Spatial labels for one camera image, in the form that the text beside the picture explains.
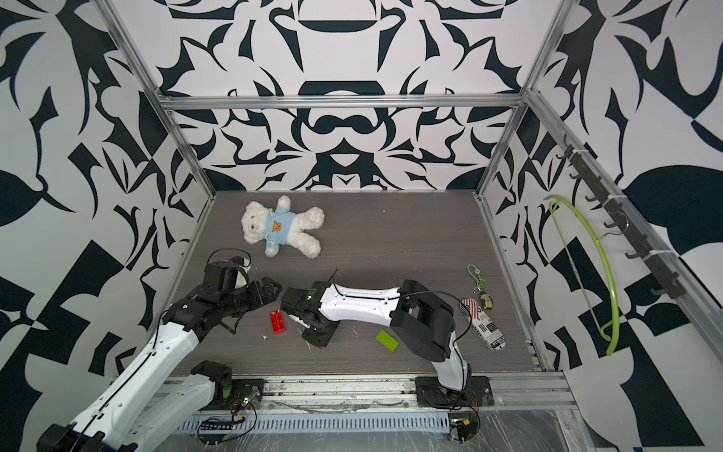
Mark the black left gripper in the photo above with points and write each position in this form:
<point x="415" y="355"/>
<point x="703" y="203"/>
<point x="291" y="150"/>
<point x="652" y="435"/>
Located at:
<point x="262" y="298"/>

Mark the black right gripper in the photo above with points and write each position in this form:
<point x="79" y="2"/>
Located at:
<point x="313" y="340"/>

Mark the red lego brick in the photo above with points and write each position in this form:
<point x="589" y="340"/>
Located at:
<point x="277" y="322"/>

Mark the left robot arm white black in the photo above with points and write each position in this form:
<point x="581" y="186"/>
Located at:
<point x="119" y="419"/>

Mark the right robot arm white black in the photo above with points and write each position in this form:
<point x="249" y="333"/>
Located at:
<point x="421" y="320"/>

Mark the lime long lego brick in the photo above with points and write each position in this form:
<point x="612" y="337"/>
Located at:
<point x="387" y="341"/>

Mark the white teddy bear blue shirt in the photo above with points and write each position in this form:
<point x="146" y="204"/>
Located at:
<point x="282" y="227"/>

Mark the black connector box left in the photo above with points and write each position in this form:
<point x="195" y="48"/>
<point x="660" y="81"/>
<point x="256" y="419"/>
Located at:
<point x="215" y="424"/>

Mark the black connector box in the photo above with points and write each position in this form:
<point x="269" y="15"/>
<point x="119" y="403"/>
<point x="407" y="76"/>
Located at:
<point x="215" y="424"/>
<point x="462" y="430"/>

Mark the black connector box right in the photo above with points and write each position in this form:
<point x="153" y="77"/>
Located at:
<point x="462" y="430"/>

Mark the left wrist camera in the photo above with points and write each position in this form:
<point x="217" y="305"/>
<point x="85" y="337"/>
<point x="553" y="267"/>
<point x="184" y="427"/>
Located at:
<point x="225" y="276"/>

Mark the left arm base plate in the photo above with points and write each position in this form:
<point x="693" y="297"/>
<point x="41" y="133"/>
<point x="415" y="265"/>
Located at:
<point x="236" y="395"/>

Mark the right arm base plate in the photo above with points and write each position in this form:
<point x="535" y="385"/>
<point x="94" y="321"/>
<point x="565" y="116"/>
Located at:
<point x="477" y="393"/>

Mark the green keychain with charm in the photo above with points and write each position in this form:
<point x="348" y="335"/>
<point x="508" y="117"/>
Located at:
<point x="484" y="299"/>

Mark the black wall hook rail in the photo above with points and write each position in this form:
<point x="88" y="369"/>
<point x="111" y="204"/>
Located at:
<point x="622" y="222"/>

